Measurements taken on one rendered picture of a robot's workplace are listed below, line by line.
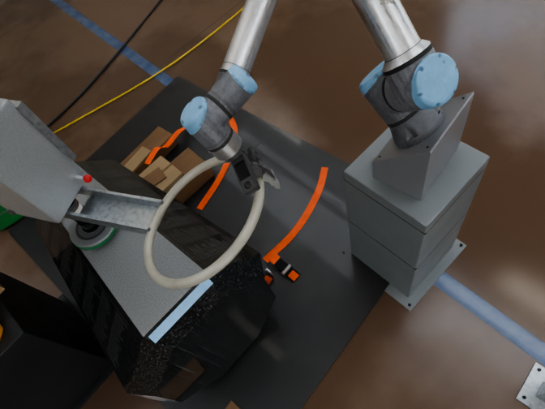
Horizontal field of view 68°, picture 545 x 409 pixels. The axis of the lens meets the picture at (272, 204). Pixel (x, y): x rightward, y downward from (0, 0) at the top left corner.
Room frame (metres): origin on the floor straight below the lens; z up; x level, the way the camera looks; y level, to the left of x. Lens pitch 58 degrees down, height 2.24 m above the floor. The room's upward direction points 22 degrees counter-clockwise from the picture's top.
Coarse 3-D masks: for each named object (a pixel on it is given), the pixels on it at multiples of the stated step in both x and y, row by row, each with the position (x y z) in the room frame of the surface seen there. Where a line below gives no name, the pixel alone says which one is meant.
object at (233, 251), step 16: (208, 160) 0.96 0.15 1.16; (192, 176) 0.95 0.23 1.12; (176, 192) 0.93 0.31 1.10; (256, 192) 0.68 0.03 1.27; (160, 208) 0.89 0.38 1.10; (256, 208) 0.63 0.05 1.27; (144, 240) 0.79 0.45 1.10; (240, 240) 0.55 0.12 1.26; (144, 256) 0.71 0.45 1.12; (224, 256) 0.53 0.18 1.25; (208, 272) 0.51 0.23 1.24; (176, 288) 0.53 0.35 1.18
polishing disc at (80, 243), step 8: (72, 224) 1.17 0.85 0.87; (72, 232) 1.13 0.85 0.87; (80, 232) 1.11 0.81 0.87; (96, 232) 1.08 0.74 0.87; (104, 232) 1.06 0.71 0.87; (72, 240) 1.08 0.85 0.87; (80, 240) 1.07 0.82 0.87; (88, 240) 1.05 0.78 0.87; (96, 240) 1.04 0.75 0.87; (104, 240) 1.03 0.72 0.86
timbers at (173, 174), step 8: (160, 160) 1.93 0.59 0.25; (152, 168) 1.88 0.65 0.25; (160, 168) 1.86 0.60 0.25; (168, 168) 1.83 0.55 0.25; (176, 168) 1.81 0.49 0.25; (144, 176) 1.84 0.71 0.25; (168, 176) 1.77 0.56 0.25; (176, 176) 1.74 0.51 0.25; (160, 184) 1.73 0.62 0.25; (168, 184) 1.70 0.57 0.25
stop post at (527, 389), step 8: (536, 368) 0.03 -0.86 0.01; (544, 368) 0.02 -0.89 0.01; (528, 376) 0.01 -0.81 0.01; (536, 376) 0.00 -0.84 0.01; (544, 376) -0.01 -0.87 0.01; (528, 384) -0.02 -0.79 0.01; (536, 384) -0.03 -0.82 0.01; (544, 384) -0.04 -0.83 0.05; (520, 392) -0.03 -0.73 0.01; (528, 392) -0.04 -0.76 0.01; (536, 392) -0.06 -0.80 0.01; (544, 392) -0.06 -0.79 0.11; (520, 400) -0.06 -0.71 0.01; (528, 400) -0.07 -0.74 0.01; (536, 400) -0.08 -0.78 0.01; (544, 400) -0.09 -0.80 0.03; (536, 408) -0.11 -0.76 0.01; (544, 408) -0.12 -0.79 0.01
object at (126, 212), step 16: (80, 192) 1.13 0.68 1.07; (96, 192) 1.08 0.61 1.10; (112, 192) 1.03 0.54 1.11; (96, 208) 1.03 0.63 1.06; (112, 208) 1.00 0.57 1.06; (128, 208) 0.97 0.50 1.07; (144, 208) 0.94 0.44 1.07; (112, 224) 0.91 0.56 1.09; (128, 224) 0.87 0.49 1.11; (144, 224) 0.87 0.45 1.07
